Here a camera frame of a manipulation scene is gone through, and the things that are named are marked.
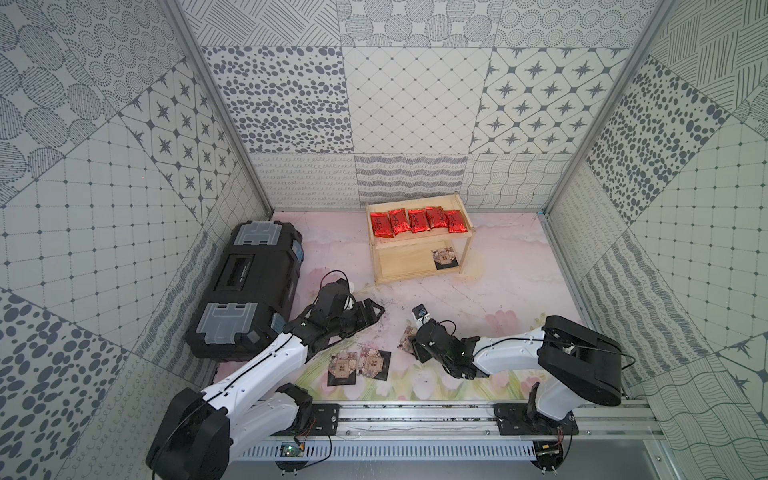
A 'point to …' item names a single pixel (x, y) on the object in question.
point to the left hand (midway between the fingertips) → (378, 308)
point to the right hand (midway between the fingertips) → (421, 335)
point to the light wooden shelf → (409, 257)
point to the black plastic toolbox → (248, 300)
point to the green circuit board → (291, 450)
